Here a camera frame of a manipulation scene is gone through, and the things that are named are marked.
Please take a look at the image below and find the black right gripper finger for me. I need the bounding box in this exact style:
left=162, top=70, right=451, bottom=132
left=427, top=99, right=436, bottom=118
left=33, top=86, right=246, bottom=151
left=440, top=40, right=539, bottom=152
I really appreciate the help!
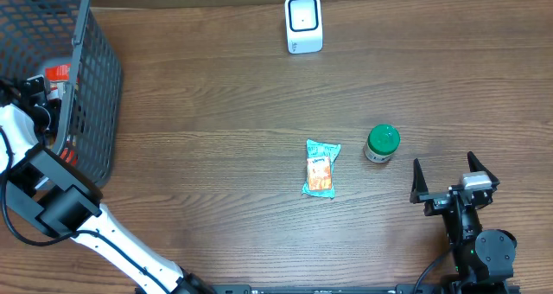
left=467, top=151, right=500, bottom=189
left=410, top=158, right=429, bottom=204

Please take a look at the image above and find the long orange pasta packet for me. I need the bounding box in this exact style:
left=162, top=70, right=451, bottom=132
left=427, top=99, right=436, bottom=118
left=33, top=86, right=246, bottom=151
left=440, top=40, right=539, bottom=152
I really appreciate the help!
left=45, top=63, right=78, bottom=166

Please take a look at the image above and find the green lid jar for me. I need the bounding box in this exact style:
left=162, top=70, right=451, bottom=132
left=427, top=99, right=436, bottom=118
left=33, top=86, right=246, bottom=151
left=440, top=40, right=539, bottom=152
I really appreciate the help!
left=363, top=124, right=401, bottom=163

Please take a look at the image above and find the teal orange snack packet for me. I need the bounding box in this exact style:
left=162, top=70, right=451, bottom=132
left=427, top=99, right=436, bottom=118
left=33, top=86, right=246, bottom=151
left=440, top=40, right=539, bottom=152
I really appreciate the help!
left=302, top=139, right=341, bottom=199

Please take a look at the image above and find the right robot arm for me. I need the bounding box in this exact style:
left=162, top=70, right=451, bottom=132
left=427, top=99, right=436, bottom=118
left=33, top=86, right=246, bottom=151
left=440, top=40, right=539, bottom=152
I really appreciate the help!
left=410, top=152, right=519, bottom=293

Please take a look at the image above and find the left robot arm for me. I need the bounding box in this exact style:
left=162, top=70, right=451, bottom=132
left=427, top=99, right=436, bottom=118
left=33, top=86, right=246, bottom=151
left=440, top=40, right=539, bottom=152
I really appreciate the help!
left=1, top=78, right=214, bottom=293

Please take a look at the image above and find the white barcode scanner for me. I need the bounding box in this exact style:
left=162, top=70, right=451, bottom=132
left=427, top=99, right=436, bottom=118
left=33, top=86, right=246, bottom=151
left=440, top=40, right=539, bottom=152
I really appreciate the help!
left=283, top=0, right=323, bottom=54

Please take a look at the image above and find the grey plastic mesh basket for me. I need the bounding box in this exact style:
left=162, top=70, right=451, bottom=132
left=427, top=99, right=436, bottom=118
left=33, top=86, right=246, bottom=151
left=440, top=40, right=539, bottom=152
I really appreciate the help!
left=1, top=0, right=124, bottom=187

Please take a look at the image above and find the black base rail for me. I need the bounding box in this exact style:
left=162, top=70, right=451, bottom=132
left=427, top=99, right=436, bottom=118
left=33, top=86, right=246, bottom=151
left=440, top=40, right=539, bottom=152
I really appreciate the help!
left=212, top=284, right=522, bottom=294

